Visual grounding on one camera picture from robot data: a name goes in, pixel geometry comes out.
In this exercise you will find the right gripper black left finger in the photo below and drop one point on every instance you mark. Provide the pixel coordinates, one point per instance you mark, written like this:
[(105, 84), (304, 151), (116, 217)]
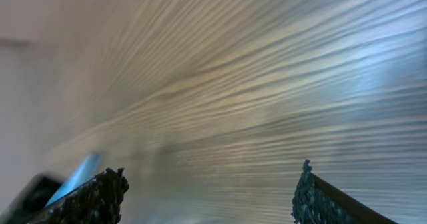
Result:
[(98, 201)]

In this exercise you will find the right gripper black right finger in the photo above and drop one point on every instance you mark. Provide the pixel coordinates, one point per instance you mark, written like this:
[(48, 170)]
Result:
[(316, 201)]

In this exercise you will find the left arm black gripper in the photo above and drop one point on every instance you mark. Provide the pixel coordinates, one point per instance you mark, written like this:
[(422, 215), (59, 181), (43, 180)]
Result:
[(32, 198)]

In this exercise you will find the blue Samsung Galaxy smartphone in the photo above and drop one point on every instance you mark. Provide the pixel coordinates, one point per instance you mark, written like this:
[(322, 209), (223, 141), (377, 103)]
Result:
[(82, 174)]

